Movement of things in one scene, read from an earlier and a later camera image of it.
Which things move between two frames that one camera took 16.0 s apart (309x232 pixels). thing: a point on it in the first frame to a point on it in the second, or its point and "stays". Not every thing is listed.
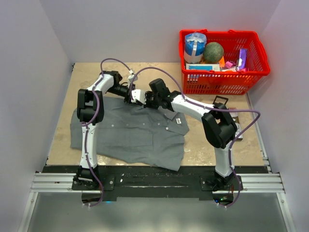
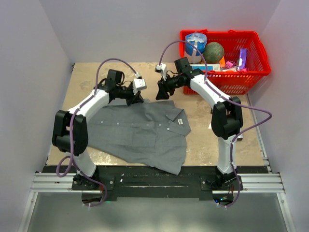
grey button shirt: [154, 137] stays
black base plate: [106, 183] stays
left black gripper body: [125, 92] stays
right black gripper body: [152, 101] to [171, 84]
